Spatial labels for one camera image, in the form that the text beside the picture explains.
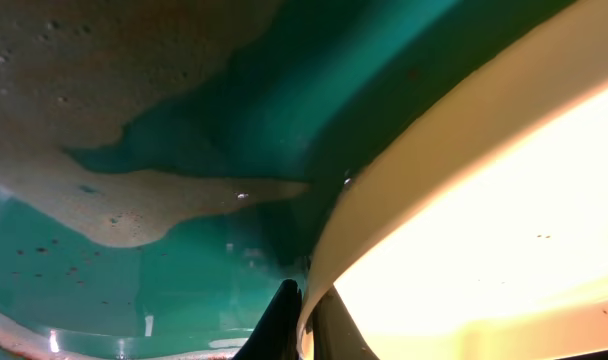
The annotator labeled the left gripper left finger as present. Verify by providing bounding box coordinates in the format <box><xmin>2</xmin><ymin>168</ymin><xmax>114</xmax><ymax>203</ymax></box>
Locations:
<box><xmin>233</xmin><ymin>279</ymin><xmax>302</xmax><ymax>360</ymax></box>

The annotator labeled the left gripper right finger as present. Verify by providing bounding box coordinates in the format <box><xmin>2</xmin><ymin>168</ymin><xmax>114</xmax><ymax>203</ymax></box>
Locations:
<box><xmin>312</xmin><ymin>287</ymin><xmax>379</xmax><ymax>360</ymax></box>

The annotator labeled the yellow-green plate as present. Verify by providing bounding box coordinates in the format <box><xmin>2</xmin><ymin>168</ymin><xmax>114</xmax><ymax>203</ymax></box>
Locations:
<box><xmin>297</xmin><ymin>0</ymin><xmax>608</xmax><ymax>359</ymax></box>

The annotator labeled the teal plastic tray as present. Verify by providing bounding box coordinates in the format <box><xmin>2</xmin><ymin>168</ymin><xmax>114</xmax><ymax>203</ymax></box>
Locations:
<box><xmin>0</xmin><ymin>0</ymin><xmax>564</xmax><ymax>359</ymax></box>

